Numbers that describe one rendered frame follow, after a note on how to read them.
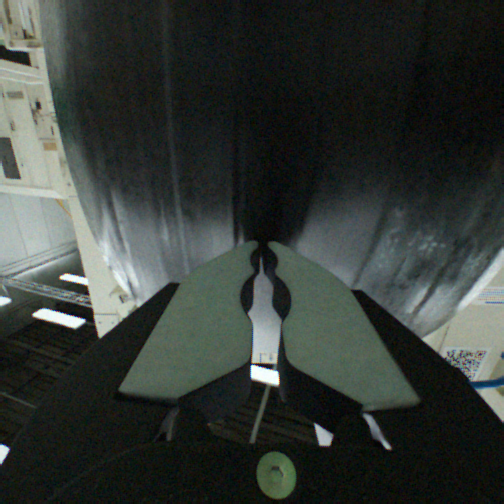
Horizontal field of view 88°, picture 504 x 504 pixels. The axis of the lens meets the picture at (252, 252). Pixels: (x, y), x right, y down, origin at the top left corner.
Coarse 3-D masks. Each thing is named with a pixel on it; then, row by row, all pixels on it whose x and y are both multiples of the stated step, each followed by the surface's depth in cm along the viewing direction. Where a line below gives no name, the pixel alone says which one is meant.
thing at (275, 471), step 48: (192, 432) 5; (336, 432) 5; (96, 480) 4; (144, 480) 4; (192, 480) 4; (240, 480) 4; (288, 480) 4; (336, 480) 4; (384, 480) 4; (432, 480) 4
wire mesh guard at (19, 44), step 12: (0, 0) 57; (12, 0) 58; (24, 0) 58; (36, 0) 58; (0, 12) 58; (36, 12) 58; (12, 24) 60; (12, 48) 60; (24, 48) 60; (36, 48) 60
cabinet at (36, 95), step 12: (36, 60) 340; (24, 84) 359; (36, 84) 352; (36, 96) 359; (36, 108) 366; (48, 108) 360; (36, 120) 373; (48, 120) 367; (36, 132) 381; (48, 132) 374
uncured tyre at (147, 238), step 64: (64, 0) 10; (128, 0) 9; (192, 0) 9; (256, 0) 9; (320, 0) 9; (384, 0) 9; (448, 0) 9; (64, 64) 12; (128, 64) 10; (192, 64) 10; (256, 64) 10; (320, 64) 10; (384, 64) 10; (448, 64) 10; (64, 128) 14; (128, 128) 11; (192, 128) 11; (256, 128) 11; (320, 128) 11; (384, 128) 11; (448, 128) 11; (128, 192) 12; (192, 192) 12; (256, 192) 12; (320, 192) 12; (384, 192) 12; (448, 192) 12; (128, 256) 15; (192, 256) 14; (320, 256) 14; (384, 256) 14; (448, 256) 14; (256, 320) 18; (448, 320) 19
